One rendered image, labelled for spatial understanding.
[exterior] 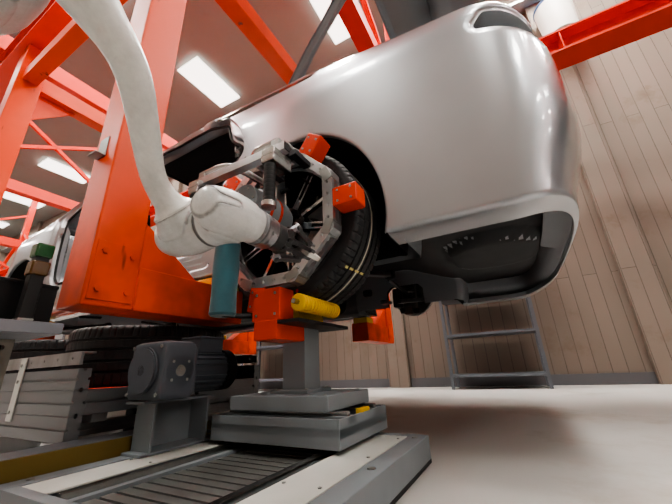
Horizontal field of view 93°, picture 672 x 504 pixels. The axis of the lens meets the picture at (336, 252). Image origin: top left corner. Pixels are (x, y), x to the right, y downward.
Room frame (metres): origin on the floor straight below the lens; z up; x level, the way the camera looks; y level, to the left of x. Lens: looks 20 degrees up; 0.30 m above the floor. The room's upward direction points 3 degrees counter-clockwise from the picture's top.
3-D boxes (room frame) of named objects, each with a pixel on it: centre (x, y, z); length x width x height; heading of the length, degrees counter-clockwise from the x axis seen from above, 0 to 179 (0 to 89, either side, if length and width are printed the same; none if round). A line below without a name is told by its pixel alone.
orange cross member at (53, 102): (3.19, 1.88, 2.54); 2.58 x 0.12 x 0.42; 152
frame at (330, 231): (1.11, 0.23, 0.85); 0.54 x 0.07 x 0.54; 62
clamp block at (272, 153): (0.85, 0.18, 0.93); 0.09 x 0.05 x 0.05; 152
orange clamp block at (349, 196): (0.96, -0.05, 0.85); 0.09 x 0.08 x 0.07; 62
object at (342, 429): (1.26, 0.15, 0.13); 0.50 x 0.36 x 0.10; 62
